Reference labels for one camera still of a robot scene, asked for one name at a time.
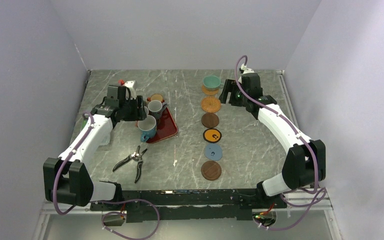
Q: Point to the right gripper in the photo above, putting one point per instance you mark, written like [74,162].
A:
[230,86]

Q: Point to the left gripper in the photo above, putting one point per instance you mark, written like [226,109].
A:
[139,111]

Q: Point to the dark blue white mug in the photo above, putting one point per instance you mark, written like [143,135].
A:
[156,108]

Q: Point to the teal green cup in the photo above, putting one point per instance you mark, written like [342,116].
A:
[211,82]

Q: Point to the woven rattan coaster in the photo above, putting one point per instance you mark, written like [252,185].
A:
[210,104]
[209,92]

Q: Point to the dark wood coaster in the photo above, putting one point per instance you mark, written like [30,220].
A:
[210,120]
[211,170]

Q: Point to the orange black rubber coaster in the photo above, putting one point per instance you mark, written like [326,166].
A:
[212,135]

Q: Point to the blue rubber coaster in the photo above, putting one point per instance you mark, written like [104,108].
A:
[213,152]

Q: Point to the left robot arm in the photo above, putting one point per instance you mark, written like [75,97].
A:
[66,178]

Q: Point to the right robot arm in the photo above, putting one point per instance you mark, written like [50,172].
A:
[305,162]

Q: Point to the orange red cup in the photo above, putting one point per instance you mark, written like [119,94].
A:
[156,97]

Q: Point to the red tray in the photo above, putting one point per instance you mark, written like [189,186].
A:
[166,128]

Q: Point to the clear plastic screw box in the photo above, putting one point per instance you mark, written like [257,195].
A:
[103,136]

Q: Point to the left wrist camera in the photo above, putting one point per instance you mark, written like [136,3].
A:
[131,85]

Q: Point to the black handled pliers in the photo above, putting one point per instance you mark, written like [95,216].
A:
[136,156]

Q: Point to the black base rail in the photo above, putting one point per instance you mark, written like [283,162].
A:
[190,204]

